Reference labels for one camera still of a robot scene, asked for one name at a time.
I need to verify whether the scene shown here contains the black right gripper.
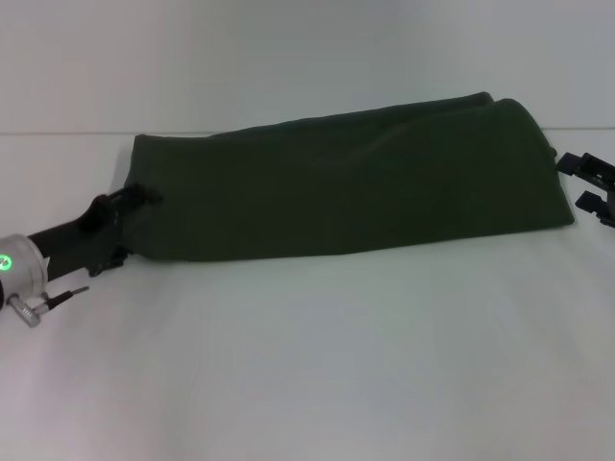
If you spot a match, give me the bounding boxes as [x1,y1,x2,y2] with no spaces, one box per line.
[555,151,615,232]

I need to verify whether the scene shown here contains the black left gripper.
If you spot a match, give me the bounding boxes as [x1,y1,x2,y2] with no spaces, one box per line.
[27,183,164,279]

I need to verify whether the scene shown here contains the dark green t-shirt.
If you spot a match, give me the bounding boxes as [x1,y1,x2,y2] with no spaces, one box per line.
[114,90,577,264]

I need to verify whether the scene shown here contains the purple left gripper cable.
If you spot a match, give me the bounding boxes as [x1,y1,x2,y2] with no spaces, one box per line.
[10,285,91,330]

